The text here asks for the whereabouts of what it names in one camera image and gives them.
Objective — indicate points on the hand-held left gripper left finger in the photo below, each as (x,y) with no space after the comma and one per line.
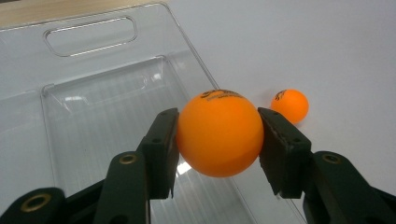
(158,149)

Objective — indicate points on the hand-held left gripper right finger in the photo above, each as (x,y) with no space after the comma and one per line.
(289,155)

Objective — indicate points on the orange table tennis ball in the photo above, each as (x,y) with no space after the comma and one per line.
(291,104)
(219,133)

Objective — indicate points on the clear plastic tray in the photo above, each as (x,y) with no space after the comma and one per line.
(93,109)

